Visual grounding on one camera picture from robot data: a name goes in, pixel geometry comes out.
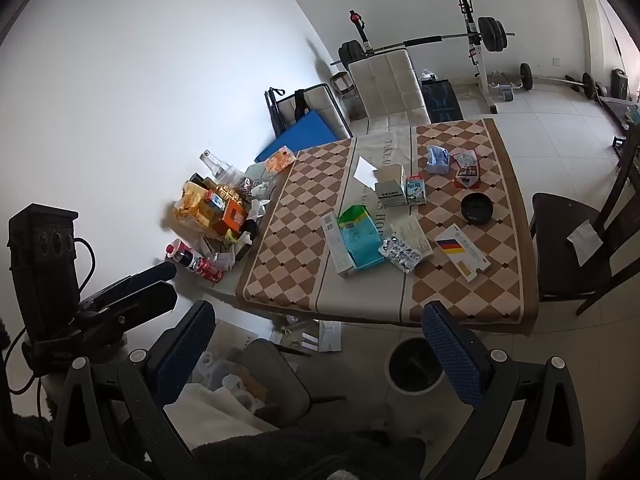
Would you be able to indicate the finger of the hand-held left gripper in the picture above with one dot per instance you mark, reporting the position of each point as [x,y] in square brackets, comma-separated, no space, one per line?
[150,302]
[147,277]

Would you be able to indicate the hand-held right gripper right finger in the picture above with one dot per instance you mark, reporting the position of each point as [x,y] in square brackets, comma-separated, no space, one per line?
[452,352]

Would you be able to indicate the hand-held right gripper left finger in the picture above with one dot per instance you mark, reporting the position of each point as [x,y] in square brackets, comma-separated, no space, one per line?
[186,345]

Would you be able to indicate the round grey trash bin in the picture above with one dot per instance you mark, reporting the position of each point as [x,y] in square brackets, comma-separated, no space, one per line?
[400,377]

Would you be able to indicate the white box with striped flag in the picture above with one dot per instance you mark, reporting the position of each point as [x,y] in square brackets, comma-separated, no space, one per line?
[462,255]

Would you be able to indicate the silver blister pack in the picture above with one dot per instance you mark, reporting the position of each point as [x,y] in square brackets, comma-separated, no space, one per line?
[400,254]

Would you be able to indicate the white paper packet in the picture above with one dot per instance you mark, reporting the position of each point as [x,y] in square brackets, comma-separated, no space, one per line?
[412,230]

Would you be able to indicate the teal box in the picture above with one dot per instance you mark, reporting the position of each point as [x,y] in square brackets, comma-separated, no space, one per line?
[362,242]

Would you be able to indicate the black round ashtray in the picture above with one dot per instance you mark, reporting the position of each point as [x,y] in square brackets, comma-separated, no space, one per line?
[478,208]

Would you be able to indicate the long white box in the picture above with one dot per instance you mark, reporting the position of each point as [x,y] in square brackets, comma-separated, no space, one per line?
[336,245]

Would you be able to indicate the red white packet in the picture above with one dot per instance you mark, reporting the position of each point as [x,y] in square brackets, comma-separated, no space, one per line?
[466,169]

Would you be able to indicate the white paper sheet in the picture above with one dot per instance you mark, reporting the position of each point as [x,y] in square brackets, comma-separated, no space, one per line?
[365,169]

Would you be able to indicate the white plastic bag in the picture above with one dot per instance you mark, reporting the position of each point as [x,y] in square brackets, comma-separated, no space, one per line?
[210,366]

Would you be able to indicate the dark cola bottle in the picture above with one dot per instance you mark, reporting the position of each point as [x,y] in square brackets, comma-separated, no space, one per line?
[181,255]

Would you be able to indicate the beige flat cardboard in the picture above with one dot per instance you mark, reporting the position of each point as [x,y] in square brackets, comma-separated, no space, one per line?
[230,336]

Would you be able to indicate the red soda can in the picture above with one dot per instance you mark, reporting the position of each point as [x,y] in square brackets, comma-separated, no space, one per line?
[209,269]

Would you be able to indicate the grey table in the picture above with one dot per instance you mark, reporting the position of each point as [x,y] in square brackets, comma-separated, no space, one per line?
[231,283]

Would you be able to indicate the brown cardboard box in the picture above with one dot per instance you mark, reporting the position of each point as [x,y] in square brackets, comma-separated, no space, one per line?
[256,391]

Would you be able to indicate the yellow snack bag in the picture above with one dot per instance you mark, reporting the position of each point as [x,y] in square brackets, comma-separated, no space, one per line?
[192,206]

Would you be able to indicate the grey padded chair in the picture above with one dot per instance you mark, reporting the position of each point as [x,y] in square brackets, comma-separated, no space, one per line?
[272,375]

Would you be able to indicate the orange box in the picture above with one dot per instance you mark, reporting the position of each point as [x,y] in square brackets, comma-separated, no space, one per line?
[233,216]

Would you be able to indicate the yellow box with blue label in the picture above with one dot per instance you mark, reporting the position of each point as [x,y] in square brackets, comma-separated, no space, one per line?
[217,197]

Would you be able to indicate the small black bottle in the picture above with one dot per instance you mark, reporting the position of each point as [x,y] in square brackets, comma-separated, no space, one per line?
[246,237]

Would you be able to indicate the clear glass bottle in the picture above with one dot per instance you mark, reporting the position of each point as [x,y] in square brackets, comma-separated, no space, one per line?
[215,162]

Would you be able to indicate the crumpled white tissue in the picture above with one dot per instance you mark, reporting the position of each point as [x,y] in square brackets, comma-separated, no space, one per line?
[260,204]

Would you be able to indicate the dark wooden chair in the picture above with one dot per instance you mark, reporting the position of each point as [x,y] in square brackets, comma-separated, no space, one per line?
[565,260]

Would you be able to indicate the brown checkered tablecloth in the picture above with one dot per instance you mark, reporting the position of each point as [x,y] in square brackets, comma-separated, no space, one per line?
[295,210]

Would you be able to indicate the small milk carton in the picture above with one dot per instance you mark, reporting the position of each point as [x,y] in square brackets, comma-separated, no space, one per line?
[416,191]

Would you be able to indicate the white paper napkin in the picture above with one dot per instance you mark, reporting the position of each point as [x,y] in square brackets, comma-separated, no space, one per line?
[582,243]

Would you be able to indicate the orange snack bag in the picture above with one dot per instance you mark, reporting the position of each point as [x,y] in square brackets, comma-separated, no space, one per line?
[279,161]

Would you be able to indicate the grey carton box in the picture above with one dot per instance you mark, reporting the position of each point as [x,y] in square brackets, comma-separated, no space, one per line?
[390,187]

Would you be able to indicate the blue packet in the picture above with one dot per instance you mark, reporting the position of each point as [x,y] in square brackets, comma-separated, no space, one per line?
[437,158]

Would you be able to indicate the blue mat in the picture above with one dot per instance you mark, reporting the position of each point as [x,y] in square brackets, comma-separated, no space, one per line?
[305,136]

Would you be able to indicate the beige folding chair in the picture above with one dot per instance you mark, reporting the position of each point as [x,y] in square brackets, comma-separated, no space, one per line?
[315,100]

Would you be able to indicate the dark shopping bag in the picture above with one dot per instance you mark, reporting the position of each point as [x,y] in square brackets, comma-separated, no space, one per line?
[441,101]

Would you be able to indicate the grey exercise device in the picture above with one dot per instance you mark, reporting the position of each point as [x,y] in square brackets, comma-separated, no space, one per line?
[505,91]

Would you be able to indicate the small brown stool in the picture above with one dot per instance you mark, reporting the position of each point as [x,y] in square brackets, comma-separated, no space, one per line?
[342,85]

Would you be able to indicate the white cushioned chair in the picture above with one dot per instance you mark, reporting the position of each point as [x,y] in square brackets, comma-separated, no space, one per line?
[387,85]

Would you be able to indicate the weight bench rack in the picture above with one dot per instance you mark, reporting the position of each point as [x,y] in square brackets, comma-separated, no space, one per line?
[477,55]

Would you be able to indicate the barbell with black plates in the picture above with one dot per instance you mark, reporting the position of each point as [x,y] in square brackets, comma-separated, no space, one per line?
[425,40]

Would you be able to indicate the dark canister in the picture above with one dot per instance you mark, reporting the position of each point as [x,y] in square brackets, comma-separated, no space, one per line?
[620,83]

